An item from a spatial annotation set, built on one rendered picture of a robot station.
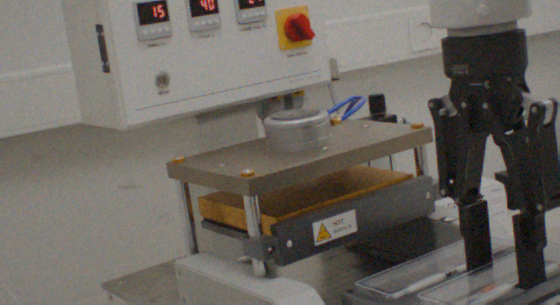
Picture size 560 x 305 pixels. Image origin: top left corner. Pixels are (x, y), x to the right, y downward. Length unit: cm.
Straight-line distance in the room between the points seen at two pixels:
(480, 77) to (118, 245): 96
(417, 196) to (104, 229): 71
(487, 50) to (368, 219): 30
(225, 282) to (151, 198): 67
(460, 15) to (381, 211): 32
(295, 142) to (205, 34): 20
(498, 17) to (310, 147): 34
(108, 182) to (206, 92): 49
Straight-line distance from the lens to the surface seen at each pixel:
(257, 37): 118
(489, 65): 79
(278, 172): 94
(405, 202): 105
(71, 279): 161
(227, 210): 104
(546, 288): 88
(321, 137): 104
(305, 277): 115
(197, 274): 101
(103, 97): 113
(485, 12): 77
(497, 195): 174
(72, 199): 158
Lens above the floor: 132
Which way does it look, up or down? 11 degrees down
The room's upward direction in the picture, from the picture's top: 8 degrees counter-clockwise
